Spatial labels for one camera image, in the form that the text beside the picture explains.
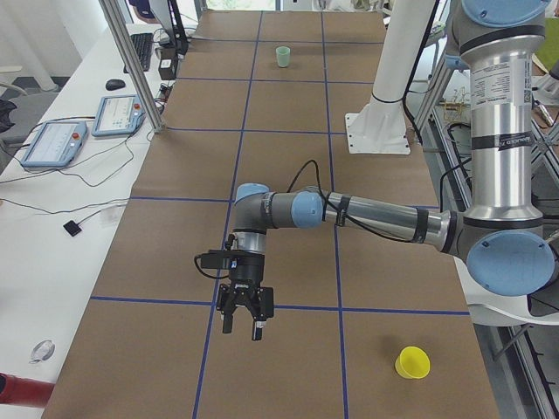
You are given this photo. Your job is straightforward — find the clear tape roll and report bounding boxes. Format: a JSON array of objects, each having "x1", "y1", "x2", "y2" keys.
[{"x1": 29, "y1": 340, "x2": 56, "y2": 364}]

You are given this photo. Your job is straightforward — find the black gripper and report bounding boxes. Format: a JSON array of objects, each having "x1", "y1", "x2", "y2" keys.
[{"x1": 217, "y1": 251, "x2": 274, "y2": 341}]

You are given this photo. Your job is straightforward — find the near blue teach pendant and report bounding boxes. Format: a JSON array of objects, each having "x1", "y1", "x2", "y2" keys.
[{"x1": 21, "y1": 121, "x2": 88, "y2": 170}]

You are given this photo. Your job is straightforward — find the small black box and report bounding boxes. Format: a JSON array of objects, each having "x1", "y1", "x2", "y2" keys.
[{"x1": 158, "y1": 48, "x2": 178, "y2": 80}]

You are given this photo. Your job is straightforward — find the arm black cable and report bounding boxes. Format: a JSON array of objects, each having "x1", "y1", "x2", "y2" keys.
[{"x1": 286, "y1": 159, "x2": 420, "y2": 241}]

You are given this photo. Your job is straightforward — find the brown paper table mat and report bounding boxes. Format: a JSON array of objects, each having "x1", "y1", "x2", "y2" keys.
[{"x1": 45, "y1": 11, "x2": 499, "y2": 418}]

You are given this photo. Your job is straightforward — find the yellow plastic cup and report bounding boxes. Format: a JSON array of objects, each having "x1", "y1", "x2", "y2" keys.
[{"x1": 394, "y1": 346, "x2": 431, "y2": 380}]

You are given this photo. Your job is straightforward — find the white camera stand pedestal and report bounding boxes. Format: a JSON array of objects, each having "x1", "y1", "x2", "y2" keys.
[{"x1": 345, "y1": 0, "x2": 437, "y2": 155}]

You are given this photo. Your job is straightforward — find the aluminium frame post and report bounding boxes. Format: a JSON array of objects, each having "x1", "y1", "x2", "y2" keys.
[{"x1": 99, "y1": 0, "x2": 163, "y2": 134}]

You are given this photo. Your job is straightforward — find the green plastic cup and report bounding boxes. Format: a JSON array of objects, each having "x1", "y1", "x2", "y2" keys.
[{"x1": 275, "y1": 45, "x2": 291, "y2": 68}]

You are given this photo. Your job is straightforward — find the black keyboard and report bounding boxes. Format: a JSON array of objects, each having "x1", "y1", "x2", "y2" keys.
[{"x1": 130, "y1": 32, "x2": 154, "y2": 72}]

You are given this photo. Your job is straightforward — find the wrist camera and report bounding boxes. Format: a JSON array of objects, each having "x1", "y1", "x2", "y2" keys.
[{"x1": 194, "y1": 251, "x2": 238, "y2": 280}]

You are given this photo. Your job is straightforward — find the black computer mouse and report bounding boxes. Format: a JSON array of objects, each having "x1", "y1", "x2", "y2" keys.
[{"x1": 105, "y1": 79, "x2": 126, "y2": 92}]

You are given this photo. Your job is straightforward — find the blue teach pendant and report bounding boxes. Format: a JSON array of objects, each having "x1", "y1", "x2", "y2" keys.
[
  {"x1": 92, "y1": 95, "x2": 145, "y2": 137},
  {"x1": 21, "y1": 121, "x2": 88, "y2": 170}
]

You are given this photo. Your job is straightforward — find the far blue teach pendant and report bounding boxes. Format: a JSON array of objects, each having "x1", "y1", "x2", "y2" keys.
[{"x1": 92, "y1": 95, "x2": 145, "y2": 137}]

